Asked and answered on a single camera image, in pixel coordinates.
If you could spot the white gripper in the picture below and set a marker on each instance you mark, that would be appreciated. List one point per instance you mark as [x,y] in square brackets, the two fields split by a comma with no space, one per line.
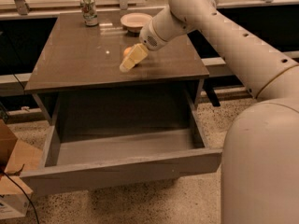
[149,37]

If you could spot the orange fruit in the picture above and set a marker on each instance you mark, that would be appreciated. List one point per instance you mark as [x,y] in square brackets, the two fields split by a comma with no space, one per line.
[126,51]

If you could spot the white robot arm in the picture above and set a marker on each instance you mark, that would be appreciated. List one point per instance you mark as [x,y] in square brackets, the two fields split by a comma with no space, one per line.
[260,158]

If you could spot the grey cabinet with glossy top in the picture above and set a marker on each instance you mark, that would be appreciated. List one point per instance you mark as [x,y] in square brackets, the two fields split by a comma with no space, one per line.
[78,57]

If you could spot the open grey top drawer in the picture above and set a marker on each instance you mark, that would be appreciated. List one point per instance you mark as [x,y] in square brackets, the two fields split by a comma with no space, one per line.
[108,140]

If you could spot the white ceramic bowl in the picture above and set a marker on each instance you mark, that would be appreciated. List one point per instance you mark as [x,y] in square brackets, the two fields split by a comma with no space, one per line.
[134,22]

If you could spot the green soda can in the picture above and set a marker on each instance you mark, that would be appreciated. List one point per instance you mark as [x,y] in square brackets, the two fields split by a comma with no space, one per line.
[88,9]

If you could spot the brown cardboard box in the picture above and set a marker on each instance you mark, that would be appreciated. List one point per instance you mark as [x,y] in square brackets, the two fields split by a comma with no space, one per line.
[16,157]

